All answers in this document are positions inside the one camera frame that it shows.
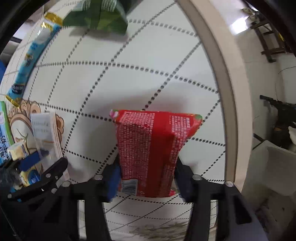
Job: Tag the blue wrapper stick pack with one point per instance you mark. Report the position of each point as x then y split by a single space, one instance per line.
51 24

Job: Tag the white cigarette carton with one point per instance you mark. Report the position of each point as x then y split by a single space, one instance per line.
45 132

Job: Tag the red snack bag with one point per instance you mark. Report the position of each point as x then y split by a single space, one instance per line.
149 143

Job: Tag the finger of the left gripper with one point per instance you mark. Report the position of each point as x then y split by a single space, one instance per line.
32 159
54 173

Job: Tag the green white milk box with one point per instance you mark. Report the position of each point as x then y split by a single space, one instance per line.
6 139

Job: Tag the white checkered tablecloth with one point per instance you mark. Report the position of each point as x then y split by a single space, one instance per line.
160 64

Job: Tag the yellow white small box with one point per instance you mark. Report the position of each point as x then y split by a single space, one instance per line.
19 151

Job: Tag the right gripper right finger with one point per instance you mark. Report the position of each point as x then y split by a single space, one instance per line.
235 218

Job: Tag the dark wooden stool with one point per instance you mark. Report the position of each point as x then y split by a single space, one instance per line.
271 40

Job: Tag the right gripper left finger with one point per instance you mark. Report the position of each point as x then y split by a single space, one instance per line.
100 189

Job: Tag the green snack bag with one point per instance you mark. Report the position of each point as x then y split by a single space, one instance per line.
102 15

